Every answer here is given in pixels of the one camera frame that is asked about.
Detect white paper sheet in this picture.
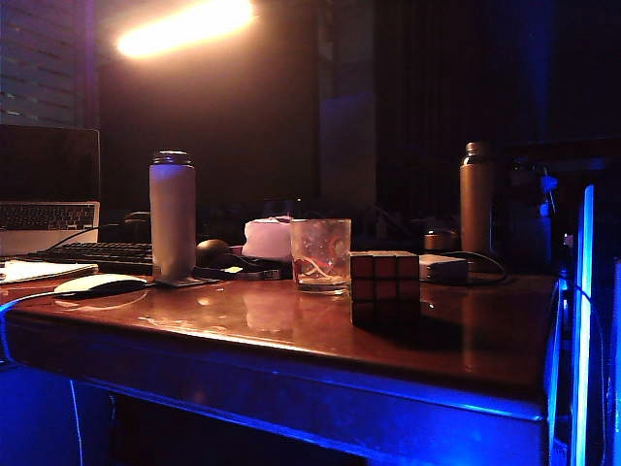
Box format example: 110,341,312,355
0,258,100,285

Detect black keyboard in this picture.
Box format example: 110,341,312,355
22,241,154,274

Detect white power adapter brick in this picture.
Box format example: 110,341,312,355
417,253,469,283

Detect clear glass cup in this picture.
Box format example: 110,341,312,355
289,217,352,296

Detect blue lit vertical panel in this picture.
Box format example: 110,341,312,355
570,183,596,466

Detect wooden table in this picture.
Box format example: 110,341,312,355
3,269,559,466

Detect white insulated bottle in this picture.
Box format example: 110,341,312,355
148,150,198,283

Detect black power cable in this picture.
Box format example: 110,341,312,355
419,250,508,287

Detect white computer mouse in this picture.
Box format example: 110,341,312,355
53,273,148,296

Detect small metal cup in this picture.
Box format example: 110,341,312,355
422,229,459,253

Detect Rubik's cube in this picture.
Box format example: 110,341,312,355
348,250,421,327

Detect bright tube lamp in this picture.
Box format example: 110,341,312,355
115,0,256,60

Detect white tissue pack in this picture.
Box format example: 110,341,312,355
241,216,294,260

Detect brown metal thermos bottle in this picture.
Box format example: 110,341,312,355
459,141,496,258

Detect silver laptop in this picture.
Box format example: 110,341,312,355
0,124,102,257

